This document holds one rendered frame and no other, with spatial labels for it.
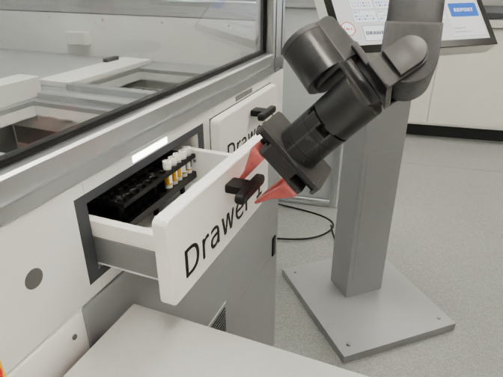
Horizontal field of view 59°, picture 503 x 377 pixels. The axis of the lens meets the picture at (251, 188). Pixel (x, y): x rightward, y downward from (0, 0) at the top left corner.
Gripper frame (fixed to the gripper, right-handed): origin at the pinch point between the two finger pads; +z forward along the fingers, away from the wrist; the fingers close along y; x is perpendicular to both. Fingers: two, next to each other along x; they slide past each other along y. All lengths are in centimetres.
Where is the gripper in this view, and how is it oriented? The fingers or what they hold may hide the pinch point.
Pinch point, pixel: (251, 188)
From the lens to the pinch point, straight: 59.2
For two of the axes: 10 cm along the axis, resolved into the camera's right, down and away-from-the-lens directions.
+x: -3.8, 4.2, -8.3
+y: -6.8, -7.3, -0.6
